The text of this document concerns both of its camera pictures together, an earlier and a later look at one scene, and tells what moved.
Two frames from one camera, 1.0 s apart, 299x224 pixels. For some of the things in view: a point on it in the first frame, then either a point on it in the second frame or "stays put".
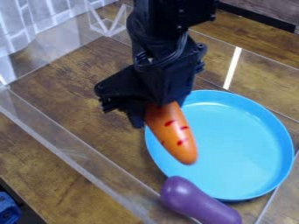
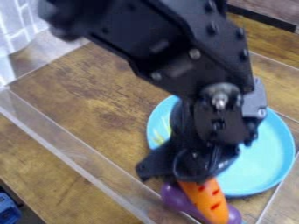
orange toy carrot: x=169 y=125 → x=207 y=199
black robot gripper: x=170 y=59 → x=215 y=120
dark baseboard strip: x=257 y=17 stays put
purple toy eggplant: x=187 y=199 stays put
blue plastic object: x=11 y=212 stays put
